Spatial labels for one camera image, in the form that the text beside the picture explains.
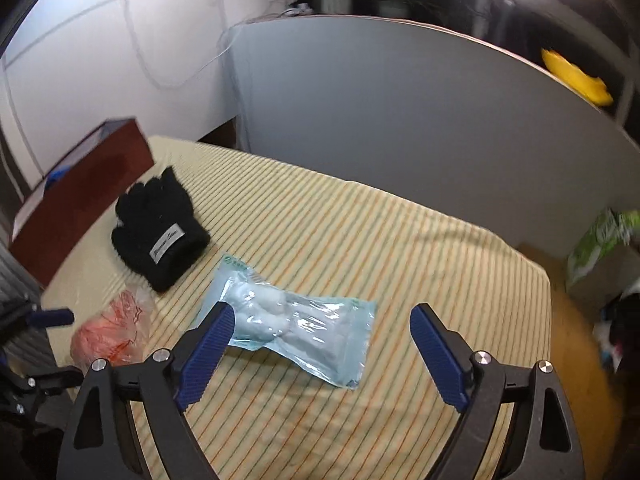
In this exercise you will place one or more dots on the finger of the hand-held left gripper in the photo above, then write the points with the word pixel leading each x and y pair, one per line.
pixel 55 379
pixel 52 318

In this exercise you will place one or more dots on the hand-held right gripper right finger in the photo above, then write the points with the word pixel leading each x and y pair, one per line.
pixel 437 355

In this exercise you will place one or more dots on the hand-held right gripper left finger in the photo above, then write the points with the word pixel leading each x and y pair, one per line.
pixel 207 350

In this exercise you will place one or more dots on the clear cotton ball packet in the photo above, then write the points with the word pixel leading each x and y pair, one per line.
pixel 300 325

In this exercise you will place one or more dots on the red-brown storage box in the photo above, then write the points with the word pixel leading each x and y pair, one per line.
pixel 85 200

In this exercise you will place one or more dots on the black knit glove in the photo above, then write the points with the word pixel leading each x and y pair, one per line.
pixel 155 230

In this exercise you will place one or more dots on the red item in plastic bag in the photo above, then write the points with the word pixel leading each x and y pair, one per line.
pixel 110 335

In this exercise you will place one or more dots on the striped tablecloth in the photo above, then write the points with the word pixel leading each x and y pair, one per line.
pixel 375 260

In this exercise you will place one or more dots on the pile of clothes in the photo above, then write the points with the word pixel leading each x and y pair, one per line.
pixel 622 325

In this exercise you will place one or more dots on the green and white paper bag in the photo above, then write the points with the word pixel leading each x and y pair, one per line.
pixel 600 250

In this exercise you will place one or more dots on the yellow fruit bowl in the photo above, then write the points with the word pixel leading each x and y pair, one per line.
pixel 575 77

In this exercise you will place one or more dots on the white power strip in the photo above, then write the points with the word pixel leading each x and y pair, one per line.
pixel 297 9

